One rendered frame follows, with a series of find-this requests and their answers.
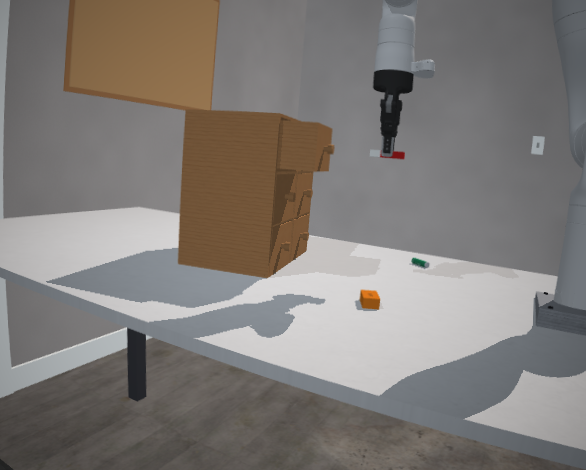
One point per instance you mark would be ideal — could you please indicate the brown wooden chest of drawers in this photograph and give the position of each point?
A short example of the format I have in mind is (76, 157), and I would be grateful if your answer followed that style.
(228, 184)

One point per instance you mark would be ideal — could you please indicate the brown wooden drawer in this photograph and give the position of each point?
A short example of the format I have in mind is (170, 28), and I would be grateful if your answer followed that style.
(280, 244)
(300, 235)
(303, 192)
(304, 146)
(284, 201)

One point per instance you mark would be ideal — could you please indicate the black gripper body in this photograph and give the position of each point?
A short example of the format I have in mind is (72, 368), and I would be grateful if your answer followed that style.
(393, 81)

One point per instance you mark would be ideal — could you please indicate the orange 9v battery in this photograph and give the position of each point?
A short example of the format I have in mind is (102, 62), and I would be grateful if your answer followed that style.
(369, 299)

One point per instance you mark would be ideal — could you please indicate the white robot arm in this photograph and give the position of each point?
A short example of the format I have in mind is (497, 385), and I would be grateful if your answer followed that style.
(395, 51)

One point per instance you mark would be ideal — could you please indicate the green battery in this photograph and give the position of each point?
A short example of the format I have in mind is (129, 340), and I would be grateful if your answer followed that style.
(420, 262)

